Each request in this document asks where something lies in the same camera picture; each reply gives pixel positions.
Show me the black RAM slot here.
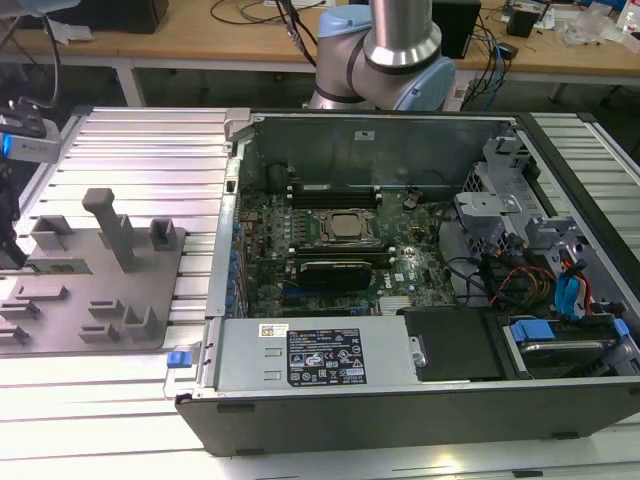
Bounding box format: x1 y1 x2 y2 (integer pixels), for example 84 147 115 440
289 240 387 249
289 189 384 197
291 246 390 254
288 183 384 192
289 200 384 209
289 195 384 203

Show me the grey parts rack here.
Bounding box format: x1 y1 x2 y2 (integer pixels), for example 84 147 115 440
0 187 189 356

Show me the crumpled white paper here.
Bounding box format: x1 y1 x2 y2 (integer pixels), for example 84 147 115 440
48 20 94 45

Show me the large black box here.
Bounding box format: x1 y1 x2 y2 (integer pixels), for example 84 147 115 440
9 0 164 35

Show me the silver power supply unit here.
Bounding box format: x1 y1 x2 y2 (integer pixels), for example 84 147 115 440
213 317 419 394

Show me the black graphics card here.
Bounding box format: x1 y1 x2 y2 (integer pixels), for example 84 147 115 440
298 257 374 292

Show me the silver CPU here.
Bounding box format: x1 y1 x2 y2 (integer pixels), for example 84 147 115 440
330 214 362 237

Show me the silver chipset heatsink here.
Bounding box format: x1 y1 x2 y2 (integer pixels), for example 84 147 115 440
379 295 416 314

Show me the black open PC case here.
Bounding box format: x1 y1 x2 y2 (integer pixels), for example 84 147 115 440
164 107 640 459

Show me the green motherboard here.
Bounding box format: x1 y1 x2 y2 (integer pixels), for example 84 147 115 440
234 192 459 319

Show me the black plastic drive cover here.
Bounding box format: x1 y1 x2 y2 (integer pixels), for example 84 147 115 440
399 307 504 384

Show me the black upright box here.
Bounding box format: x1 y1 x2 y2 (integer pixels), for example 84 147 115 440
432 0 484 60

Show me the grey metal drive cage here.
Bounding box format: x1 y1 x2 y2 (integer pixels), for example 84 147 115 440
453 134 592 301

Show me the blue disk carrier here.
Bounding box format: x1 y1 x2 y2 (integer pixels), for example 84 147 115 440
508 315 629 347

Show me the small black device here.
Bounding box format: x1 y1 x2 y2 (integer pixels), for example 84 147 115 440
506 7 542 37

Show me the black hard disk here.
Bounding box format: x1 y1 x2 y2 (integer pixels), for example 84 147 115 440
519 339 609 379

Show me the clear plastic bag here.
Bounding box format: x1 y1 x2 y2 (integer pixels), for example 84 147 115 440
557 9 624 49

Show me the white red package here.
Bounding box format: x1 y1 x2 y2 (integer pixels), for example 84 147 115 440
617 0 640 45

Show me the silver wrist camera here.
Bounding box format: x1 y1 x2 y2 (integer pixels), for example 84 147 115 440
0 113 62 164

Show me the wooden desk white frame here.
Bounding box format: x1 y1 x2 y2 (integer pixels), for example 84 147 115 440
0 0 640 109

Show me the metal socket cover frame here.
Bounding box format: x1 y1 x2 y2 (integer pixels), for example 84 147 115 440
317 208 375 244

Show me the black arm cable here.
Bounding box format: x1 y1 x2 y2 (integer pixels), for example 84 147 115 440
275 0 322 69

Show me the blue hanging cable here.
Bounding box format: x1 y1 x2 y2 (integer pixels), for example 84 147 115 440
485 27 507 107

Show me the yellow power wire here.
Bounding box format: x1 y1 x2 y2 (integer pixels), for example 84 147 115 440
492 268 557 303

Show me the blue flat data cable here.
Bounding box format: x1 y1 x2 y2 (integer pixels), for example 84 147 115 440
553 263 584 322

